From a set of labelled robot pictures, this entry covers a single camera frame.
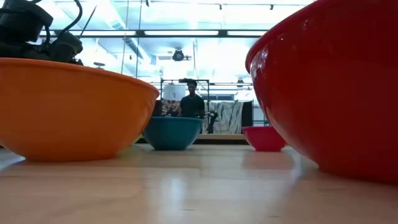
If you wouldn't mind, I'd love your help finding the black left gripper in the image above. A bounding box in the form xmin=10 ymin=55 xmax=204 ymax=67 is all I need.
xmin=46 ymin=30 xmax=84 ymax=66

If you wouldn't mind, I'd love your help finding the orange plastic bowl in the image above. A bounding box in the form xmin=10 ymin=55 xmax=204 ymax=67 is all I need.
xmin=0 ymin=57 xmax=160 ymax=162

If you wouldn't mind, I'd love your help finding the teal plastic bowl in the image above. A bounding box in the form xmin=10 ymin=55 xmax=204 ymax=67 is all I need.
xmin=142 ymin=116 xmax=204 ymax=151

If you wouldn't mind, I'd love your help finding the large red plastic bowl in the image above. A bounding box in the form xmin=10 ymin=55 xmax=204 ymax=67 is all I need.
xmin=244 ymin=0 xmax=398 ymax=184

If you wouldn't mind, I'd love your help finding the round black ceiling lamp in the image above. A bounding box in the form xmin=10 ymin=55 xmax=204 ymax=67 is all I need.
xmin=172 ymin=48 xmax=185 ymax=62

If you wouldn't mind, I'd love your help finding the white box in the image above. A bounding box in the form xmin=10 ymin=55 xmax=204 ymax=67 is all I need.
xmin=162 ymin=83 xmax=187 ymax=101

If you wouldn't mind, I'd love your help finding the black ceiling beam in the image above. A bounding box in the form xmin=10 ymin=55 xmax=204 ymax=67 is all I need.
xmin=39 ymin=29 xmax=269 ymax=39

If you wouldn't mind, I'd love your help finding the person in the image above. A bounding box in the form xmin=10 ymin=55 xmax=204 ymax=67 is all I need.
xmin=179 ymin=79 xmax=206 ymax=119

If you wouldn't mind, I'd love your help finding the patterned hanging cloth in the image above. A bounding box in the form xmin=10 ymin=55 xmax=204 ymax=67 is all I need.
xmin=160 ymin=100 xmax=244 ymax=135

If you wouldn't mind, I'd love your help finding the small pink plastic bowl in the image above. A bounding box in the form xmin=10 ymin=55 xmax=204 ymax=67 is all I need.
xmin=241 ymin=126 xmax=287 ymax=152

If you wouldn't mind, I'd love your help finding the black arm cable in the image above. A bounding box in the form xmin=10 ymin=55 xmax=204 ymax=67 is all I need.
xmin=57 ymin=0 xmax=83 ymax=39

